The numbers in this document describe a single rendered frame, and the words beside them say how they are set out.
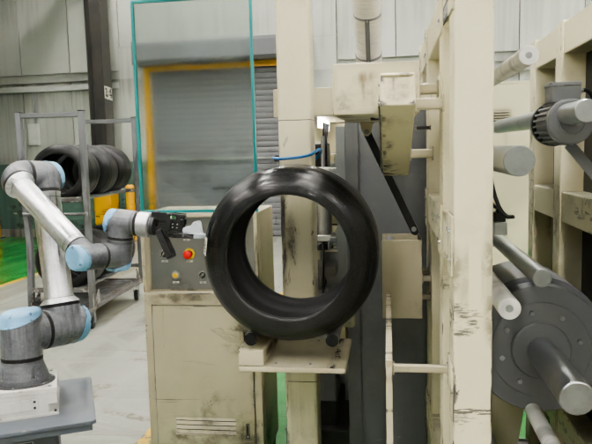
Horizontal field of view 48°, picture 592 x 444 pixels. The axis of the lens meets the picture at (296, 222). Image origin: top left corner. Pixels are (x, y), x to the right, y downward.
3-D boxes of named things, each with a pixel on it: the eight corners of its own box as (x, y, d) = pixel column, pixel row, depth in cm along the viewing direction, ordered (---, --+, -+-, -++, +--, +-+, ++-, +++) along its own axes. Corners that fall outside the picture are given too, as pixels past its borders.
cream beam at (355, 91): (344, 123, 249) (344, 84, 248) (411, 122, 246) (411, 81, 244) (330, 115, 190) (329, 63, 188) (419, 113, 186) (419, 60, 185)
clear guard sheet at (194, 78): (142, 212, 307) (131, 2, 297) (258, 210, 300) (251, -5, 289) (140, 212, 305) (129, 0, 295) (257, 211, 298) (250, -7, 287)
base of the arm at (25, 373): (-12, 389, 240) (-13, 362, 240) (3, 375, 259) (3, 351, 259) (42, 387, 243) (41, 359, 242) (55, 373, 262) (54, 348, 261)
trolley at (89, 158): (90, 297, 720) (80, 118, 699) (146, 297, 712) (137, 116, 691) (27, 331, 588) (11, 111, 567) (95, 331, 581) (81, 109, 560)
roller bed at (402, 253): (382, 306, 270) (381, 233, 266) (419, 306, 267) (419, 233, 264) (382, 318, 250) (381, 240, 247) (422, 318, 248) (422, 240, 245)
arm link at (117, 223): (110, 233, 243) (112, 205, 242) (143, 236, 242) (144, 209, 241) (99, 236, 234) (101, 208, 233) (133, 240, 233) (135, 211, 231)
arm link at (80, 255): (-7, 153, 254) (84, 252, 219) (23, 155, 263) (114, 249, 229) (-14, 180, 258) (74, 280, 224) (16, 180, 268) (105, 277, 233)
